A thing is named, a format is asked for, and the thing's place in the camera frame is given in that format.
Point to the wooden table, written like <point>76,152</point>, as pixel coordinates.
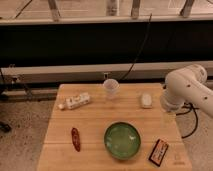
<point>75,138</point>

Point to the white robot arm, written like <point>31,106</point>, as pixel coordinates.
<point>187,84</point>

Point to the green ceramic bowl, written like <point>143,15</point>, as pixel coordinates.
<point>122,140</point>

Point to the black orange small box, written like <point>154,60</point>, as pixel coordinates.
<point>158,152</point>

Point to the clear plastic cup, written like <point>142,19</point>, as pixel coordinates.
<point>111,88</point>

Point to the white lying bottle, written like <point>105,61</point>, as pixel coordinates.
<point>75,101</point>

